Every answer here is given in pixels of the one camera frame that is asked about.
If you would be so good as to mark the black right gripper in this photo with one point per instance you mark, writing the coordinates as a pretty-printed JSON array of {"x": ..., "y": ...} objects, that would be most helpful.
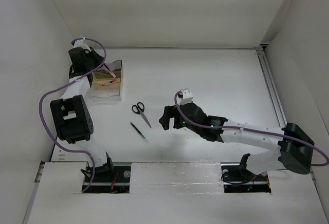
[{"x": 169, "y": 112}]

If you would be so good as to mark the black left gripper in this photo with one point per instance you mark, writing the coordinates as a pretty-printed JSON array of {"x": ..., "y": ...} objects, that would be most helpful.
[{"x": 98, "y": 59}]

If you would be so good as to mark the red pen clear cap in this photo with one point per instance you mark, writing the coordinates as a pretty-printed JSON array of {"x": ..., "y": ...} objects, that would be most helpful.
[{"x": 110, "y": 71}]

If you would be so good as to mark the black handled scissors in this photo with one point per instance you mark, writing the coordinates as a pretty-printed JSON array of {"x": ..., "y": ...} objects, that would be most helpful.
[{"x": 139, "y": 109}]

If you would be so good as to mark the red pen with orange cap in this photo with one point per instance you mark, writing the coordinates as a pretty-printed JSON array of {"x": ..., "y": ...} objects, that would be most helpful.
[{"x": 111, "y": 82}]

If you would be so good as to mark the green pen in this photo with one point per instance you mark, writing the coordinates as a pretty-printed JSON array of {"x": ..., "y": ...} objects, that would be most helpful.
[{"x": 139, "y": 132}]

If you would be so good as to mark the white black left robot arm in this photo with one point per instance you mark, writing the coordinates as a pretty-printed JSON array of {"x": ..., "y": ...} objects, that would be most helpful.
[{"x": 70, "y": 114}]

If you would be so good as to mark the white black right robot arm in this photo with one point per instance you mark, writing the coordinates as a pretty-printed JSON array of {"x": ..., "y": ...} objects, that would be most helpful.
[{"x": 286, "y": 147}]

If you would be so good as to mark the clear tiered organizer box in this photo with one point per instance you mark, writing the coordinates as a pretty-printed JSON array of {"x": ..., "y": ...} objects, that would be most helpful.
[{"x": 109, "y": 93}]

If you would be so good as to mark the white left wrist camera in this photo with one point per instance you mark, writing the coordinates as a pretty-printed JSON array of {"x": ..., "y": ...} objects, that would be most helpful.
[{"x": 81, "y": 44}]

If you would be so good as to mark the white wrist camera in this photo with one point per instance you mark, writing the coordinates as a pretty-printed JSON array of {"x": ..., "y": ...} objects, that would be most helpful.
[
  {"x": 81, "y": 44},
  {"x": 185, "y": 96}
]

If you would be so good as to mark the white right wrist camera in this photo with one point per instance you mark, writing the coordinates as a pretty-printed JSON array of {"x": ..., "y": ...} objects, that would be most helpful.
[{"x": 185, "y": 96}]

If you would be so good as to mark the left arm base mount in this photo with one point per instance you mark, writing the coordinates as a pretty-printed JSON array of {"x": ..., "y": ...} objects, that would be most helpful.
[{"x": 117, "y": 182}]

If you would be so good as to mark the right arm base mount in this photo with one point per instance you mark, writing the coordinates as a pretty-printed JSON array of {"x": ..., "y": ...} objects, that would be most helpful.
[{"x": 237, "y": 179}]

